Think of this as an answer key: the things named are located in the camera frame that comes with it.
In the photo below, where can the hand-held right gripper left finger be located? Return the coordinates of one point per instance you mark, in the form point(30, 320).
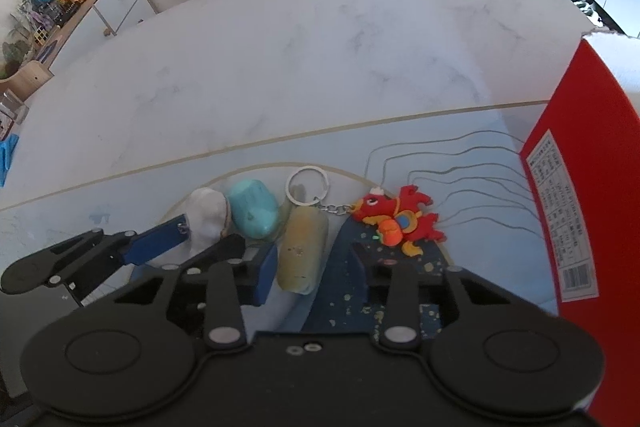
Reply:
point(265, 277)

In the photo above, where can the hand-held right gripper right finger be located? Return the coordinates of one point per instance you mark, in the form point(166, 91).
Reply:
point(374, 268)

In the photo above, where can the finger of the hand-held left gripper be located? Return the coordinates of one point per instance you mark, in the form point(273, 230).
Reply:
point(157, 242)
point(220, 249)

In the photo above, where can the white plush toy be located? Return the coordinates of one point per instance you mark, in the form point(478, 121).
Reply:
point(207, 214)

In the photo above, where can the pale yellow cylinder toy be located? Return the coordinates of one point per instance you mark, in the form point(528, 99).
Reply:
point(302, 249)

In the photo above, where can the large red box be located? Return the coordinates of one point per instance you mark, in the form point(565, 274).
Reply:
point(600, 167)

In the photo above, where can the light blue printed table mat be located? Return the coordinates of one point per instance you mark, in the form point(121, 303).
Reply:
point(150, 192)

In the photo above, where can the teal plastic toy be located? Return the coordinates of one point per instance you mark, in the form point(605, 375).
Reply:
point(254, 209)

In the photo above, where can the blue cloth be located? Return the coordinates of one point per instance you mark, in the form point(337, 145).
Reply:
point(7, 159)

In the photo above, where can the clear glass cup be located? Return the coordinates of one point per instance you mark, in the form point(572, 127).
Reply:
point(15, 107)

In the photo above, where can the small wooden drawer organizer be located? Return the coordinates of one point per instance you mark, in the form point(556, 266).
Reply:
point(27, 79)

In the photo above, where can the white wooden sideboard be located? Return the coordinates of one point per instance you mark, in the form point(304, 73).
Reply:
point(117, 2)

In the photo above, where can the clutter of small toys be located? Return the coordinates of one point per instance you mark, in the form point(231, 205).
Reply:
point(45, 19)

